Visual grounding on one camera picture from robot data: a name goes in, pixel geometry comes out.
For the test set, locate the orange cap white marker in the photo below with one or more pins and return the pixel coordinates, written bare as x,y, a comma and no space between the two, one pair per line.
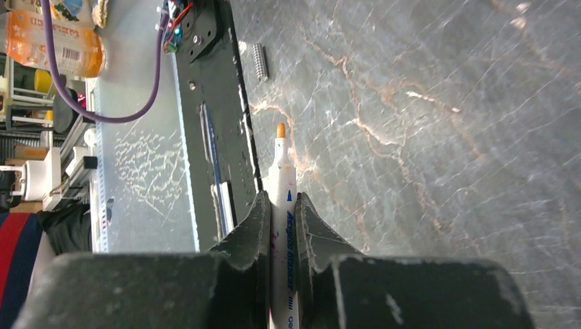
282,192

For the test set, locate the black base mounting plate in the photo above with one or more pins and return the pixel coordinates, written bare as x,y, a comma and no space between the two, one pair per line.
220,147

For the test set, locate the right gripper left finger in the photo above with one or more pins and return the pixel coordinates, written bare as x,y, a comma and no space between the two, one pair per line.
225,287

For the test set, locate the white slotted cable duct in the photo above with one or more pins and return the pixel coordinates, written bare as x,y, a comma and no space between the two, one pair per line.
101,225

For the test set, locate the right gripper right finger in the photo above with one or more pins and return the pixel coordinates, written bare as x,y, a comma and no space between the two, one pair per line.
340,287

